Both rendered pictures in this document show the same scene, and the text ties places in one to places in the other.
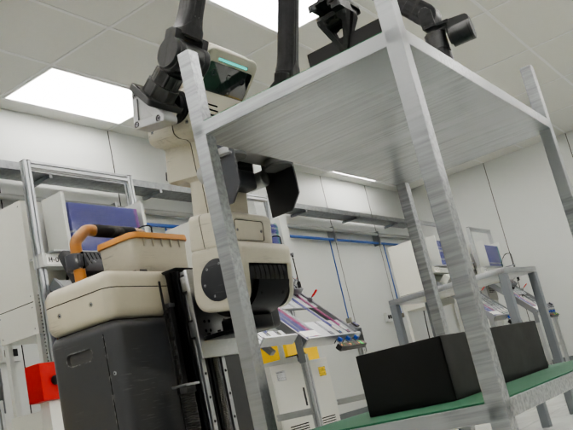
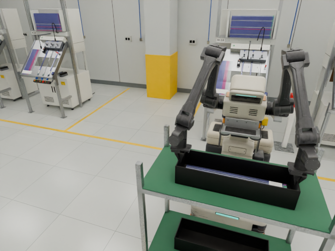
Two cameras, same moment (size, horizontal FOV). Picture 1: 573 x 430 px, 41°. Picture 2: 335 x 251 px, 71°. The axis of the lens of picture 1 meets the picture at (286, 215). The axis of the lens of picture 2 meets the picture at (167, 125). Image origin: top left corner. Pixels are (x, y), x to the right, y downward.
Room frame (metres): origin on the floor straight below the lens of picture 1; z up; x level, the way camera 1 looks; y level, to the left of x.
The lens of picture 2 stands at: (1.07, -1.19, 1.79)
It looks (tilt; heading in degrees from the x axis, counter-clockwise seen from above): 27 degrees down; 77
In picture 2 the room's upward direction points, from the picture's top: straight up
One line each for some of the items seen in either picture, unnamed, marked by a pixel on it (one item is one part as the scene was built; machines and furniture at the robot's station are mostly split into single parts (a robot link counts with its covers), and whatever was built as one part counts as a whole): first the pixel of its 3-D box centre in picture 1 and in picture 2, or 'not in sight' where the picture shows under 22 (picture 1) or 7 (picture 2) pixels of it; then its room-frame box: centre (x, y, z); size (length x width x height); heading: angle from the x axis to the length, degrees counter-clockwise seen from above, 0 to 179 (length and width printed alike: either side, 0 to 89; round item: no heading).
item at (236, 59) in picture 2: not in sight; (238, 90); (2.83, 1.78, 0.66); 1.01 x 0.73 x 1.31; 58
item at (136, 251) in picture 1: (146, 259); not in sight; (2.09, 0.41, 0.87); 0.23 x 0.15 x 0.11; 148
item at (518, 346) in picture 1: (463, 363); (220, 244); (1.63, -0.29, 0.41); 0.57 x 0.17 x 0.11; 148
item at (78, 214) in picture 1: (100, 231); not in sight; (4.13, 1.04, 1.52); 0.51 x 0.13 x 0.27; 148
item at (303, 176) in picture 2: not in sight; (295, 176); (1.85, -0.48, 1.08); 0.07 x 0.07 x 0.09; 57
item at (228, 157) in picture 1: (247, 170); (239, 134); (1.88, 0.07, 0.99); 0.28 x 0.16 x 0.22; 148
